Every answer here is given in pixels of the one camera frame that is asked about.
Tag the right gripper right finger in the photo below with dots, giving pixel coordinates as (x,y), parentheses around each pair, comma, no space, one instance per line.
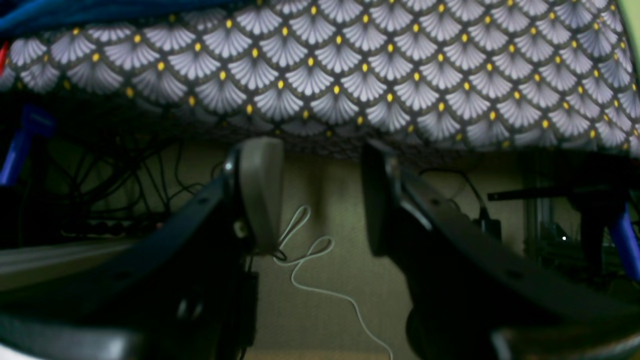
(473,298)

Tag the blue long-sleeve T-shirt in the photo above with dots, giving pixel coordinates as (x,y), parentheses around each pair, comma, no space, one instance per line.
(23,17)

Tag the blue handled clamp left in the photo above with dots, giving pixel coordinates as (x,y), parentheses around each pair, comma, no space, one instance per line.
(35,122)

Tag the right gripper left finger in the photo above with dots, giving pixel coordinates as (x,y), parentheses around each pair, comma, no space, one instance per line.
(185,292)

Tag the fan-patterned tablecloth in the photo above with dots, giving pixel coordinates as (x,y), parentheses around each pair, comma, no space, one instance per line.
(478,75)

